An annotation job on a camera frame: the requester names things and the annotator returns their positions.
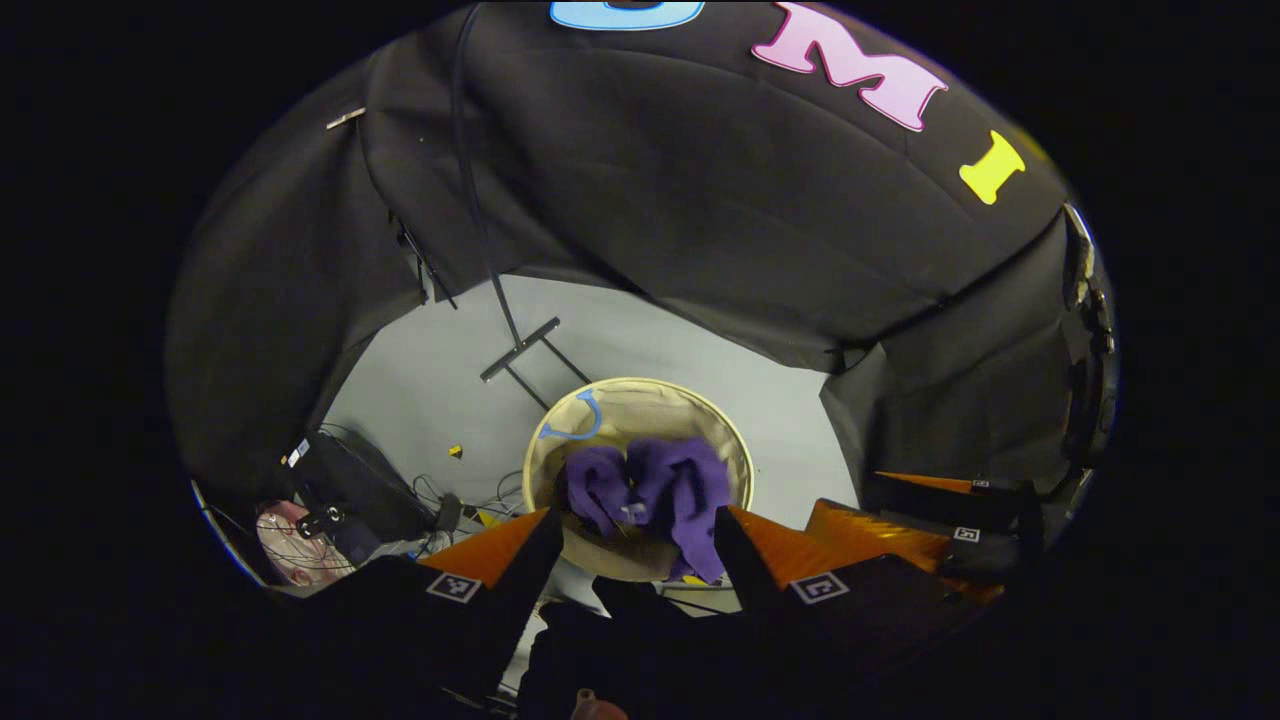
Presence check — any tangle of black cables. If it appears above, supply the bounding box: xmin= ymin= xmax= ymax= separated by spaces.
xmin=410 ymin=470 xmax=526 ymax=536

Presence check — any black clothes rack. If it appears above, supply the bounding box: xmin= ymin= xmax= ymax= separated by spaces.
xmin=448 ymin=0 xmax=593 ymax=413

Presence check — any black equipment case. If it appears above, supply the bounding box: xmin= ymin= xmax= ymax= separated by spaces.
xmin=285 ymin=430 xmax=438 ymax=543

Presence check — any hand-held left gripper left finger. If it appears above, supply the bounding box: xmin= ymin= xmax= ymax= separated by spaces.
xmin=300 ymin=506 xmax=564 ymax=701

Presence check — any purple jacket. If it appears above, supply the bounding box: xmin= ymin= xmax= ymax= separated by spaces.
xmin=557 ymin=437 xmax=733 ymax=586

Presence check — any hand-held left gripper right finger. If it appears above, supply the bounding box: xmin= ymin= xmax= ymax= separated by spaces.
xmin=713 ymin=505 xmax=966 ymax=701

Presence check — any black backdrop cloth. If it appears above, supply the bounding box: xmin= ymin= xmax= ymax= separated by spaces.
xmin=165 ymin=0 xmax=1101 ymax=501

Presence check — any beige round laundry hamper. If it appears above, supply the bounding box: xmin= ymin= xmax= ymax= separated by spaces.
xmin=522 ymin=377 xmax=756 ymax=584

